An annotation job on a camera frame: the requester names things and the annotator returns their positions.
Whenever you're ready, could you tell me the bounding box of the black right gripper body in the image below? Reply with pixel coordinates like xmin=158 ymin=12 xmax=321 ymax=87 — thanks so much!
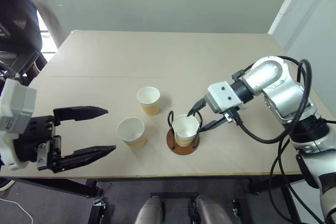
xmin=219 ymin=106 xmax=241 ymax=123

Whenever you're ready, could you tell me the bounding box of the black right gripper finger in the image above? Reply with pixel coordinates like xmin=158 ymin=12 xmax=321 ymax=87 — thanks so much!
xmin=200 ymin=117 xmax=227 ymax=132
xmin=187 ymin=98 xmax=209 ymax=117

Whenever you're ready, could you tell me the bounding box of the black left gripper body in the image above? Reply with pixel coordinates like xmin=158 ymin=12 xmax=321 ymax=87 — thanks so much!
xmin=13 ymin=115 xmax=62 ymax=172

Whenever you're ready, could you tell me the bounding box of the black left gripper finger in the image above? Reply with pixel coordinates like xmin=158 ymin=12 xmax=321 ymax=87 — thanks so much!
xmin=53 ymin=105 xmax=109 ymax=128
xmin=48 ymin=144 xmax=117 ymax=174

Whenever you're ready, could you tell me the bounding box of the paper cup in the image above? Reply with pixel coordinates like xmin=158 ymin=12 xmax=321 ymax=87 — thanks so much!
xmin=115 ymin=116 xmax=148 ymax=150
xmin=173 ymin=114 xmax=201 ymax=148
xmin=136 ymin=86 xmax=161 ymax=116

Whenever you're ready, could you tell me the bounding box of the black and white shoe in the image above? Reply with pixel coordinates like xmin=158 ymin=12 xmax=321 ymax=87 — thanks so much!
xmin=0 ymin=177 xmax=16 ymax=191

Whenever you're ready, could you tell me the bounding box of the grey rounded robot leg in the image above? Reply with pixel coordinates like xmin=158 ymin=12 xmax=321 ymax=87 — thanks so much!
xmin=193 ymin=195 xmax=229 ymax=224
xmin=134 ymin=196 xmax=165 ymax=224

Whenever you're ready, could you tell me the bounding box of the black office chair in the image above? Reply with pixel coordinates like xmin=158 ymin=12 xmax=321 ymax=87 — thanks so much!
xmin=0 ymin=0 xmax=48 ymax=84

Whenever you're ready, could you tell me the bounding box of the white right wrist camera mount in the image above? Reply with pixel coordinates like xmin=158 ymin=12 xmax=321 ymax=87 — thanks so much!
xmin=205 ymin=80 xmax=248 ymax=114

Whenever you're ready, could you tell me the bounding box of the black wire cup holder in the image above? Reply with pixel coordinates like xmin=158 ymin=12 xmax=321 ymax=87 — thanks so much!
xmin=166 ymin=110 xmax=203 ymax=156

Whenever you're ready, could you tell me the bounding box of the white floor cable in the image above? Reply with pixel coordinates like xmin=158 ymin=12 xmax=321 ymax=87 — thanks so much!
xmin=0 ymin=197 xmax=34 ymax=224

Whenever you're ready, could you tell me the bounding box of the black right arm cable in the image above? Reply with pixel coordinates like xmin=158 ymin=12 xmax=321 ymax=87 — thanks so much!
xmin=227 ymin=56 xmax=327 ymax=224

